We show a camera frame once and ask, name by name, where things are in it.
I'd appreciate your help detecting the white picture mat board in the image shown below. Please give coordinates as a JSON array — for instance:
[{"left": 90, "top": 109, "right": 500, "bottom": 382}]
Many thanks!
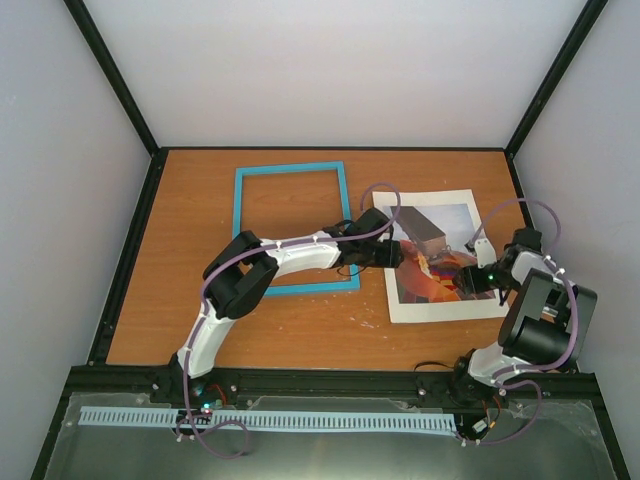
[{"left": 372, "top": 189, "right": 508, "bottom": 324}]

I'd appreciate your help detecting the blue wooden picture frame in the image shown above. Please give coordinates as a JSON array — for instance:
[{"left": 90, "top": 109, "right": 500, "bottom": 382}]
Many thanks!
[{"left": 232, "top": 161, "right": 360, "bottom": 297}]

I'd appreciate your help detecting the hot air balloon photo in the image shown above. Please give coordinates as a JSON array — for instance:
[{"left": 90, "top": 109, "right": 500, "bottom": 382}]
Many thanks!
[{"left": 389, "top": 204, "right": 495, "bottom": 304}]

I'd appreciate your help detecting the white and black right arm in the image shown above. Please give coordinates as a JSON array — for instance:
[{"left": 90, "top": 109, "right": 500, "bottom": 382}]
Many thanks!
[{"left": 449, "top": 227, "right": 597, "bottom": 406}]

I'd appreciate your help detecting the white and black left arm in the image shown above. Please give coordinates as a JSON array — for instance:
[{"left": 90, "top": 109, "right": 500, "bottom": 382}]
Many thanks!
[{"left": 170, "top": 206, "right": 404, "bottom": 403}]

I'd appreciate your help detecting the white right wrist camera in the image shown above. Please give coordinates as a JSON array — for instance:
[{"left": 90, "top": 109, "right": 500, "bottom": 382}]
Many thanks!
[{"left": 465, "top": 237, "right": 497, "bottom": 269}]

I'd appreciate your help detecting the black enclosure frame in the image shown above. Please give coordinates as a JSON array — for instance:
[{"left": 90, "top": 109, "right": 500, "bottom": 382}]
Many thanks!
[{"left": 32, "top": 1, "right": 606, "bottom": 479}]

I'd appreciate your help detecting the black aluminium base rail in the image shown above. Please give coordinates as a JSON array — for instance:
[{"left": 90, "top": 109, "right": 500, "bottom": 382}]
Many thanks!
[{"left": 66, "top": 364, "right": 598, "bottom": 413}]

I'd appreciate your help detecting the light blue slotted cable duct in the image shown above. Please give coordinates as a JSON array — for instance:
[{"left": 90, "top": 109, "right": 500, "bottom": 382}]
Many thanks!
[{"left": 77, "top": 406, "right": 456, "bottom": 436}]

